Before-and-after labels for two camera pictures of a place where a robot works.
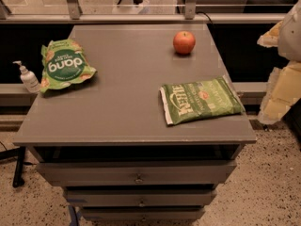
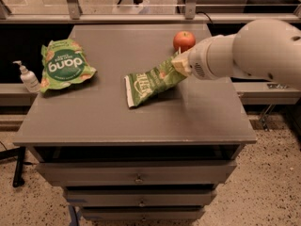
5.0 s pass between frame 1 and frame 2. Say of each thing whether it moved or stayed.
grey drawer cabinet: stayed
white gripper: moved
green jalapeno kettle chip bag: moved
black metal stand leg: stayed
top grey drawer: stayed
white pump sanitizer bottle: stayed
